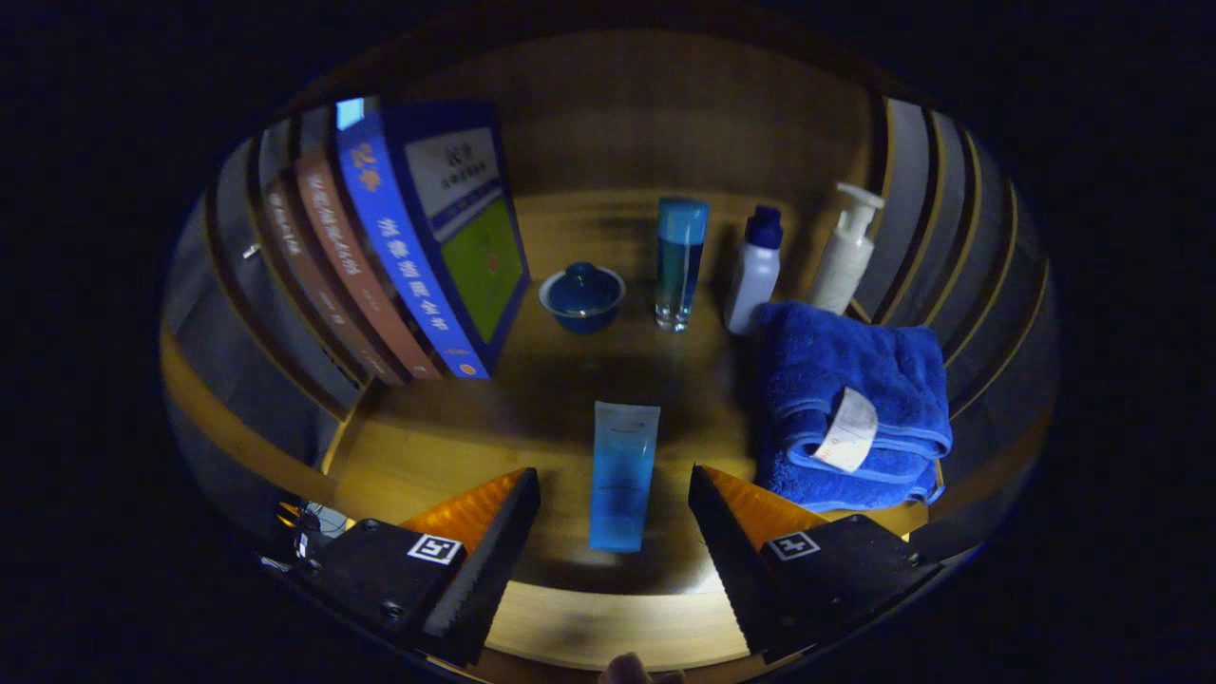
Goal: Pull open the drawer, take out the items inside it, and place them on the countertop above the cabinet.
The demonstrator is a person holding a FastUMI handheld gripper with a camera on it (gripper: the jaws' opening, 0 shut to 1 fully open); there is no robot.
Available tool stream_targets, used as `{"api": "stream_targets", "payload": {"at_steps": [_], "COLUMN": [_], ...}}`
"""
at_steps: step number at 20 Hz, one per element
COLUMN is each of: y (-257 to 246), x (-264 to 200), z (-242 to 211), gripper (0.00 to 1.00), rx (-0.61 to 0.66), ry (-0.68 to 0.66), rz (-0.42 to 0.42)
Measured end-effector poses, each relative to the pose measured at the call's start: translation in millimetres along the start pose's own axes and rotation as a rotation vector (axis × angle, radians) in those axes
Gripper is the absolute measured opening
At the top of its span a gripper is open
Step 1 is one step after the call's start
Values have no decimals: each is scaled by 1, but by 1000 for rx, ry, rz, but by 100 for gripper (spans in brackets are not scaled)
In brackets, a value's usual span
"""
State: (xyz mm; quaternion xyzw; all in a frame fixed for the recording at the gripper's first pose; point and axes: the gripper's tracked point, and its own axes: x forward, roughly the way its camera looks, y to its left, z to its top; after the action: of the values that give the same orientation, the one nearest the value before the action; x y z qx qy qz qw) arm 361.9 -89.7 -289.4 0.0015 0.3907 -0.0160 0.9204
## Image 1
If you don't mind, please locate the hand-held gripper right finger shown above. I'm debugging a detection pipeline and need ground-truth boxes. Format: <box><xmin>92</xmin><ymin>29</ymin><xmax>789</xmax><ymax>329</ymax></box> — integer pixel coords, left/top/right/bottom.
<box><xmin>688</xmin><ymin>465</ymin><xmax>943</xmax><ymax>664</ymax></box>

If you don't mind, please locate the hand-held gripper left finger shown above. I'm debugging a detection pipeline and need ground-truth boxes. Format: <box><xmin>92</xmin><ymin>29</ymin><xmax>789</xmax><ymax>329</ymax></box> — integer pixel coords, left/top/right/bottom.
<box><xmin>290</xmin><ymin>466</ymin><xmax>542</xmax><ymax>666</ymax></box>

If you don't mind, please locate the wooden drawer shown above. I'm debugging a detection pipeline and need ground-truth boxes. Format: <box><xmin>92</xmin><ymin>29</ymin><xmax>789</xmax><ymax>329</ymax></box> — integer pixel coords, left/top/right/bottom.
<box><xmin>484</xmin><ymin>579</ymin><xmax>753</xmax><ymax>672</ymax></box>

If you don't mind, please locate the light blue tube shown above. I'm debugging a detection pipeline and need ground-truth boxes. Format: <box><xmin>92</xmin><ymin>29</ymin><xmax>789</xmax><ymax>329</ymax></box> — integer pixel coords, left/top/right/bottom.
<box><xmin>588</xmin><ymin>401</ymin><xmax>661</xmax><ymax>554</ymax></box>

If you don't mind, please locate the wooden countertop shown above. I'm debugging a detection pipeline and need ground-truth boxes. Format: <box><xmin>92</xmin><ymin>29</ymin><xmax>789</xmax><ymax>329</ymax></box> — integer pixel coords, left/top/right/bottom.
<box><xmin>323</xmin><ymin>190</ymin><xmax>941</xmax><ymax>595</ymax></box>

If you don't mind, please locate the wooden cabinet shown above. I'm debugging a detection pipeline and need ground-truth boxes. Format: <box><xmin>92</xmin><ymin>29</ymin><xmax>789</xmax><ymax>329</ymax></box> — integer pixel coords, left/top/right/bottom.
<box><xmin>161</xmin><ymin>28</ymin><xmax>1060</xmax><ymax>681</ymax></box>

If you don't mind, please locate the blue folded towel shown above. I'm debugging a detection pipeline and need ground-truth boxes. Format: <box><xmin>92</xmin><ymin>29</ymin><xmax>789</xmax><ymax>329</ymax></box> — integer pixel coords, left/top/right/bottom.
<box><xmin>755</xmin><ymin>301</ymin><xmax>954</xmax><ymax>514</ymax></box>

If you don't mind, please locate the blue lidded bowl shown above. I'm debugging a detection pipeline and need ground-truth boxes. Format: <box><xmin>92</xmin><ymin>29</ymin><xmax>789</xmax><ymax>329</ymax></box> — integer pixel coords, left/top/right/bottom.
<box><xmin>539</xmin><ymin>262</ymin><xmax>627</xmax><ymax>334</ymax></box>

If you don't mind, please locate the white bottle dark blue cap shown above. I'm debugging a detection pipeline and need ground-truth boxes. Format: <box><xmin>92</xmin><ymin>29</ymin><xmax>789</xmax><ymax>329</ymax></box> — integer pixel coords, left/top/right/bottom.
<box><xmin>725</xmin><ymin>205</ymin><xmax>784</xmax><ymax>336</ymax></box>

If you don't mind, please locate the teal glass bottle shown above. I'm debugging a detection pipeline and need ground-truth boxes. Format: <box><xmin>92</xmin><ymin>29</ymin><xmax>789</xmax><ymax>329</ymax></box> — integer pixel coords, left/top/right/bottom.
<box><xmin>655</xmin><ymin>197</ymin><xmax>710</xmax><ymax>333</ymax></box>

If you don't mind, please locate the white pump bottle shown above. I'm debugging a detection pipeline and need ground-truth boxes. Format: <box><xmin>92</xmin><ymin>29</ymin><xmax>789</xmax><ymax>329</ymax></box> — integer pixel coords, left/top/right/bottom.
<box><xmin>807</xmin><ymin>182</ymin><xmax>885</xmax><ymax>316</ymax></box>

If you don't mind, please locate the blue book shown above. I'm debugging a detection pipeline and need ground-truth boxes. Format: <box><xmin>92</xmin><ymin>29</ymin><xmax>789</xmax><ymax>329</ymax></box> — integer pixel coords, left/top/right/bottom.
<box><xmin>334</xmin><ymin>100</ymin><xmax>531</xmax><ymax>381</ymax></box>

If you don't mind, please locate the reddish brown book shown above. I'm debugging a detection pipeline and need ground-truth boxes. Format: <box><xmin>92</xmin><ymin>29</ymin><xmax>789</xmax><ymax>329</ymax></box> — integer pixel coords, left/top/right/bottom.
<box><xmin>293</xmin><ymin>147</ymin><xmax>444</xmax><ymax>383</ymax></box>

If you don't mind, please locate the dark brown book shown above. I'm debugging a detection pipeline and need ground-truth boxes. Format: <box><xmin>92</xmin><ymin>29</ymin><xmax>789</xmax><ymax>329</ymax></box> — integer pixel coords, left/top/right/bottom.
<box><xmin>261</xmin><ymin>171</ymin><xmax>405</xmax><ymax>386</ymax></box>

